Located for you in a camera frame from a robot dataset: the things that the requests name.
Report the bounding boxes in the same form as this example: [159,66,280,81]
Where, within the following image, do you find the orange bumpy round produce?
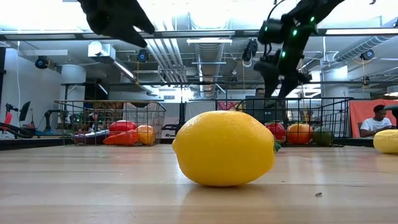
[136,124,155,146]

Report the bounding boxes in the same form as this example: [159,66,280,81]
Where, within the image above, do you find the dark green lime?
[312,126,333,146]

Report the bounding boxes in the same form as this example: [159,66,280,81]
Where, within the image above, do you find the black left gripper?
[77,0,156,49]

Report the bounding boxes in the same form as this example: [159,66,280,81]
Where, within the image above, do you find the red and black tool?
[1,102,19,131]

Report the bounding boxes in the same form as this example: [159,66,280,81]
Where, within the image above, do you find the black hose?
[0,121,34,139]

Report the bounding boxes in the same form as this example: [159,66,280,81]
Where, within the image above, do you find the white ceiling unit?
[87,40,116,62]

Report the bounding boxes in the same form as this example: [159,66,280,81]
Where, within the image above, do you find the orange cloth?
[349,98,398,140]

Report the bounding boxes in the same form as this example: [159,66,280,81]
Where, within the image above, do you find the black background frame bar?
[60,80,398,87]

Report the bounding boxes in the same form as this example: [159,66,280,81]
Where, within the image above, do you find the grey overhead frame bar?
[0,27,398,41]

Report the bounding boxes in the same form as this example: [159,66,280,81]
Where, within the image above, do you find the white linear ceiling light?
[186,37,233,46]

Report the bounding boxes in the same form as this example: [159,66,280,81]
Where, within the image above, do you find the silver slanted ceiling duct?
[334,33,398,62]

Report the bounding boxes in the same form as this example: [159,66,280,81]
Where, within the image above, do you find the black wire basket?
[234,97,354,148]

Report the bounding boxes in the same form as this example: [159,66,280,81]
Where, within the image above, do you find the small black background monitor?
[19,100,32,122]

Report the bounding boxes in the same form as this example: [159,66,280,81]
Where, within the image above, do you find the yellow oblong squash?
[373,129,398,155]

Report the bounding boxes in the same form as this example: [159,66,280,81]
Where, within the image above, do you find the black hanging ceiling device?
[241,39,259,62]

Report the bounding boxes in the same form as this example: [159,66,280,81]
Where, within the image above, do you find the white background cloth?
[185,101,218,125]

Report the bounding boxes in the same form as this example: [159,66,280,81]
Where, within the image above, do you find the orange persimmon with green calyx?
[285,123,314,146]

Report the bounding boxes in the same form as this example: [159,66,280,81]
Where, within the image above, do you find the black round cable reel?
[136,49,150,63]
[360,49,376,62]
[34,55,50,70]

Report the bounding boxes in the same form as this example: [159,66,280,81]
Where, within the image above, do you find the black aluminium table frame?
[0,136,376,151]

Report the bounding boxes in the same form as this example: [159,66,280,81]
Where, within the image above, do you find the colourful patterned cloth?
[216,101,245,112]

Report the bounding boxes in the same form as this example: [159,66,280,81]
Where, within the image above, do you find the orange-red carrot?
[102,129,139,147]

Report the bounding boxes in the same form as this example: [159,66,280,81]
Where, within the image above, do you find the silver corrugated ceiling duct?
[188,0,231,98]

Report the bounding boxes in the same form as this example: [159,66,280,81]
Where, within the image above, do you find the yellow lemon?
[172,110,282,187]

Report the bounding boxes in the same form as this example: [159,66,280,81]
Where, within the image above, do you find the silver wire basket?
[54,99,167,147]

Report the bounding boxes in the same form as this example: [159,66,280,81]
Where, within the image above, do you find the dark background monitor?
[244,95,287,123]

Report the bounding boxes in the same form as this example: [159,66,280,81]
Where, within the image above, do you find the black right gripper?
[253,39,313,98]

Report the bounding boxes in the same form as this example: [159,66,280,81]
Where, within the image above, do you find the long ceiling light fixture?
[111,58,137,82]

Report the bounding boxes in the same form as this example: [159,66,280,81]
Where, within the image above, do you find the red tomato with green calyx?
[266,123,287,144]

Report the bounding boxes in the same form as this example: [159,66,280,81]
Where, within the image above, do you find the black chair part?
[384,105,398,130]

